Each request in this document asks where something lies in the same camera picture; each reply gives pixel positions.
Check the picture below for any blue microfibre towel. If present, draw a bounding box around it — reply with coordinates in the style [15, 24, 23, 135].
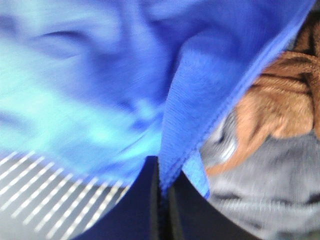
[0, 0, 314, 197]

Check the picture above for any brown fluffy towel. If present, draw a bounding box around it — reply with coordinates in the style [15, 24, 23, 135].
[206, 23, 320, 176]

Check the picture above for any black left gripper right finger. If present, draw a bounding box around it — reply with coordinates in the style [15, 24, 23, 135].
[168, 172, 257, 240]

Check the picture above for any grey perforated laundry basket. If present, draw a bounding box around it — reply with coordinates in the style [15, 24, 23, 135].
[0, 151, 128, 240]

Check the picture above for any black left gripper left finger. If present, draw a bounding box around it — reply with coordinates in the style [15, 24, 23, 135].
[75, 156, 160, 240]

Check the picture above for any grey towel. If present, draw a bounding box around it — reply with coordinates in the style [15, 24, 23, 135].
[199, 109, 320, 240]

